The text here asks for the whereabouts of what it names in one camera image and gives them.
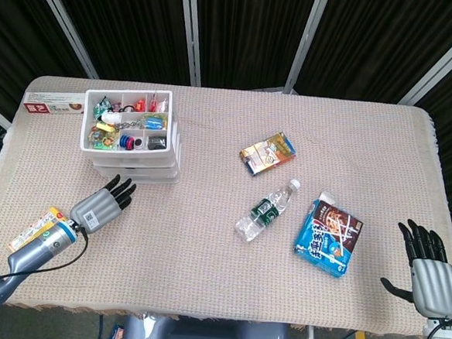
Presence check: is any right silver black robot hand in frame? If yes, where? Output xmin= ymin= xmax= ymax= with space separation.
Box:
xmin=377 ymin=217 xmax=452 ymax=320

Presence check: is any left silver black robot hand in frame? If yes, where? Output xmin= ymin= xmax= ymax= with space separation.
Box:
xmin=68 ymin=170 xmax=138 ymax=238

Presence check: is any clear plastic drawer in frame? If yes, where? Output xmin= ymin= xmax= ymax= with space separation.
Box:
xmin=93 ymin=163 xmax=180 ymax=180
xmin=101 ymin=171 xmax=182 ymax=187
xmin=90 ymin=152 xmax=177 ymax=170

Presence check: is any yellow snack box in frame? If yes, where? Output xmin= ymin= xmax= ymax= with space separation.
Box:
xmin=7 ymin=204 xmax=71 ymax=256

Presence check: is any green patterned snack packet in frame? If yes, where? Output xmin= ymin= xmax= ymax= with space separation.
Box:
xmin=142 ymin=112 xmax=170 ymax=132

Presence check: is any long red and white box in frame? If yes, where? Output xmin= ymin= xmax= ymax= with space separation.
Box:
xmin=22 ymin=89 xmax=88 ymax=118

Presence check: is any blue chocolate biscuit stick box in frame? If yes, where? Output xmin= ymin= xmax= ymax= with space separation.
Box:
xmin=291 ymin=188 xmax=367 ymax=280

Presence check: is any colourful wrapped candy pile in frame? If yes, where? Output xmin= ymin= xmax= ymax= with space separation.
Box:
xmin=87 ymin=127 xmax=119 ymax=151

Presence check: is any row of coloured plastic discs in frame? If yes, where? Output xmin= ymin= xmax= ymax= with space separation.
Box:
xmin=117 ymin=133 xmax=135 ymax=152

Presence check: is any green candy packet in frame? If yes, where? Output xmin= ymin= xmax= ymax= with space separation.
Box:
xmin=92 ymin=96 xmax=114 ymax=118

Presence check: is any beige woven tablecloth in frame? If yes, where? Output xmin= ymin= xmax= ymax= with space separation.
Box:
xmin=0 ymin=70 xmax=452 ymax=339

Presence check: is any clear water bottle green label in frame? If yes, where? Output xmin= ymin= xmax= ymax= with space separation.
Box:
xmin=233 ymin=173 xmax=302 ymax=246

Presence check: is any dark folding partition screen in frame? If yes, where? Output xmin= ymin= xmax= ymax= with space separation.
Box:
xmin=0 ymin=0 xmax=452 ymax=233

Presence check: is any white drawer organizer box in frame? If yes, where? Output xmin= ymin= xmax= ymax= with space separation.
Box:
xmin=77 ymin=84 xmax=188 ymax=187

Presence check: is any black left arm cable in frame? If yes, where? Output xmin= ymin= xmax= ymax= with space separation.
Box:
xmin=0 ymin=221 xmax=91 ymax=296

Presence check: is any metal keychain chain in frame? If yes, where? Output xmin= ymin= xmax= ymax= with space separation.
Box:
xmin=118 ymin=118 xmax=145 ymax=132

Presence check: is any white figurine keychain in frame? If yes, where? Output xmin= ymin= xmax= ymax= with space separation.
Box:
xmin=100 ymin=111 xmax=122 ymax=125

